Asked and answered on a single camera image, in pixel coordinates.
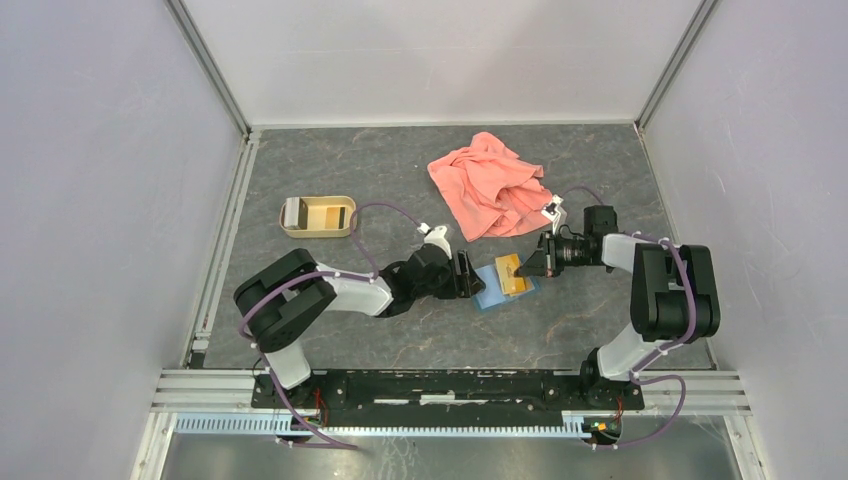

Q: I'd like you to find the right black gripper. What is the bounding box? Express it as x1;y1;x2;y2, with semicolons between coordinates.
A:
515;230;597;278

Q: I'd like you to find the blue card holder wallet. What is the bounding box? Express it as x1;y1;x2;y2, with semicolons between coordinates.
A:
472;264;539;312

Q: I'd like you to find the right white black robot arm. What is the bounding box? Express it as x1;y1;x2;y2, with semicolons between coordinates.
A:
516;205;721;408

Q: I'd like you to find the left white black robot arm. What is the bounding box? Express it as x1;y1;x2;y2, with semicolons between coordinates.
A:
233;244;486;408

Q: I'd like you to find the grey card stack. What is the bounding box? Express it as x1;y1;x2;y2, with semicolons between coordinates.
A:
281;197;309;230

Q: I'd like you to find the pink crumpled cloth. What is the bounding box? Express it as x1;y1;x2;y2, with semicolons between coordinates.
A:
427;132;553;242

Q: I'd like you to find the beige oval tray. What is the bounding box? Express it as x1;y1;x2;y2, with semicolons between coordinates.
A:
279;196;357;239

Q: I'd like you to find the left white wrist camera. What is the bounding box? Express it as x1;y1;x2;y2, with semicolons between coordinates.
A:
416;222;453;259

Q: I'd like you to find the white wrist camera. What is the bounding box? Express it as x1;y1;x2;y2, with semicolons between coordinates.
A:
540;195;567;234
416;222;453;259

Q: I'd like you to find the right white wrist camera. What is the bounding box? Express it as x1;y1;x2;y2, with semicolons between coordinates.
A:
540;195;567;234

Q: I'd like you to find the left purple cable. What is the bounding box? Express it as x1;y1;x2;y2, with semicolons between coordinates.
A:
238;202;425;452

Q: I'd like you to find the purple cable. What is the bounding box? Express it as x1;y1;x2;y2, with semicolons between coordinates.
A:
238;202;425;452
563;186;698;452

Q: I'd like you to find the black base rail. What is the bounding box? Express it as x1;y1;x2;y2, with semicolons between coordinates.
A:
251;369;645;428

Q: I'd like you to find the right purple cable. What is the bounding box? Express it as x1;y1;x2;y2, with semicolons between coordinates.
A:
563;186;698;452

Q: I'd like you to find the white slotted cable duct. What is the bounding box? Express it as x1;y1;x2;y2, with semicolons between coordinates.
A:
173;412;590;440

